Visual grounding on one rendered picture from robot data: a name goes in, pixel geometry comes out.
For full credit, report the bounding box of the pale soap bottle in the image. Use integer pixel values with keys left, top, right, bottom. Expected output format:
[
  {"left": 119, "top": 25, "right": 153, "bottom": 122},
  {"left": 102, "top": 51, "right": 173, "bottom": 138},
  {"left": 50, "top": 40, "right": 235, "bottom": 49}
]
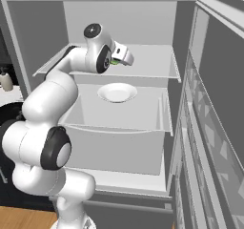
[{"left": 0, "top": 66, "right": 14, "bottom": 93}]

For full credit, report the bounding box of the white plate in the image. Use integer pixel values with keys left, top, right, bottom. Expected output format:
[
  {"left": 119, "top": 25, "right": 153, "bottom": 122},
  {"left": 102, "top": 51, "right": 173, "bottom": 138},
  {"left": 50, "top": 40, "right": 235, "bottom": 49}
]
[{"left": 96, "top": 82, "right": 138, "bottom": 104}]

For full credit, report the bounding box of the grey fridge door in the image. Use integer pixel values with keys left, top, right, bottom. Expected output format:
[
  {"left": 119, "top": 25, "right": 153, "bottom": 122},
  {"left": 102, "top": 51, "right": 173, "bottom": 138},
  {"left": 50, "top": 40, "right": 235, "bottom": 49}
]
[{"left": 167, "top": 0, "right": 244, "bottom": 229}]

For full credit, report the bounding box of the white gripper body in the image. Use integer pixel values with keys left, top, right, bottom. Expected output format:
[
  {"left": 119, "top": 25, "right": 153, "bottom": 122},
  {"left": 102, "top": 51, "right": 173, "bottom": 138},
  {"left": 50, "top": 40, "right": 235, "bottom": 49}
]
[{"left": 118, "top": 47, "right": 135, "bottom": 67}]

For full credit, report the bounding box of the grey fridge cabinet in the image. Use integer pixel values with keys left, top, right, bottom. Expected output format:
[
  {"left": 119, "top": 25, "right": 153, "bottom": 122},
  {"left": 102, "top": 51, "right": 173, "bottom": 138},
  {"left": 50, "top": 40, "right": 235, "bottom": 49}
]
[{"left": 0, "top": 0, "right": 214, "bottom": 229}]

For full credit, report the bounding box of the grey fridge drawer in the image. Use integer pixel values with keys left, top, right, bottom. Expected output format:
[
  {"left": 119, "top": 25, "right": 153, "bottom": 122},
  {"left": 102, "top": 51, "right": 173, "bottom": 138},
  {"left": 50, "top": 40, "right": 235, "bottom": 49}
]
[{"left": 58, "top": 82, "right": 174, "bottom": 177}]

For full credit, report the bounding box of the black appliance front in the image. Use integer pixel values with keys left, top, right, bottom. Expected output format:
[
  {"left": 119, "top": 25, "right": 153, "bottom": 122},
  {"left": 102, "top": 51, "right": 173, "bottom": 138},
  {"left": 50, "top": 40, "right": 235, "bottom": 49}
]
[{"left": 0, "top": 101, "right": 59, "bottom": 212}]

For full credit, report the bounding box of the grey freezer drawer front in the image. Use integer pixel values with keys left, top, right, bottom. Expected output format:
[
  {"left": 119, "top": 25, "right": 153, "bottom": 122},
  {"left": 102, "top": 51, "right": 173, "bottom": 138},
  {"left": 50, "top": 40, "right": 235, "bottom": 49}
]
[{"left": 83, "top": 188, "right": 175, "bottom": 229}]

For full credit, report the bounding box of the grey fridge shelf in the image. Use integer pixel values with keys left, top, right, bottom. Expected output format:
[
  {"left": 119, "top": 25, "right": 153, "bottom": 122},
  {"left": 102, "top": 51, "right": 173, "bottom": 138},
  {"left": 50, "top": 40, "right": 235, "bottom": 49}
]
[{"left": 32, "top": 43, "right": 182, "bottom": 84}]

